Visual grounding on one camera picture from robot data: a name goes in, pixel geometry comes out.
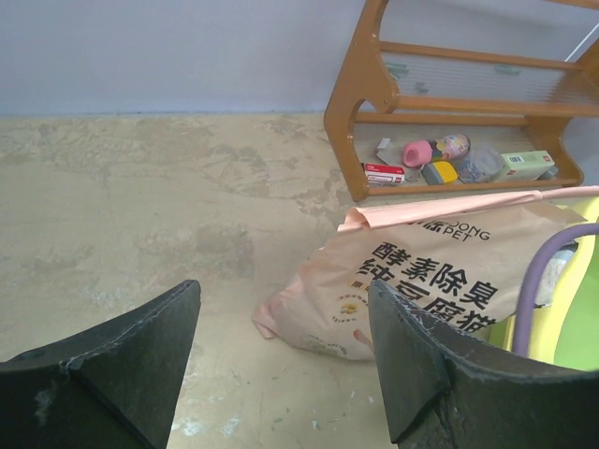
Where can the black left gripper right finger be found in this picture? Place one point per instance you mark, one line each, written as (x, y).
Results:
(444, 388)

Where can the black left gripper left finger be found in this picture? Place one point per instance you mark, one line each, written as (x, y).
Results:
(114, 385)

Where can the pink cat litter bag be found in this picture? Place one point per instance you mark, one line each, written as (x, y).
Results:
(462, 259)

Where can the yellow green litter box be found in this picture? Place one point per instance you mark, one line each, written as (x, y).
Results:
(565, 333)

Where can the red white staples box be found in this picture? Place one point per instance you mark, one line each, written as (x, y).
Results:
(383, 174)

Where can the pale green box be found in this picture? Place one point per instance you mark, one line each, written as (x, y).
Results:
(524, 166)

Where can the yellow grey eraser block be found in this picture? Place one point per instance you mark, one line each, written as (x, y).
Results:
(439, 173)

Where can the pink patterned bottle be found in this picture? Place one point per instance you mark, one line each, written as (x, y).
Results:
(422, 152)

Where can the orange wooden shelf rack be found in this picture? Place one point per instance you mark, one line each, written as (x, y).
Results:
(386, 82)

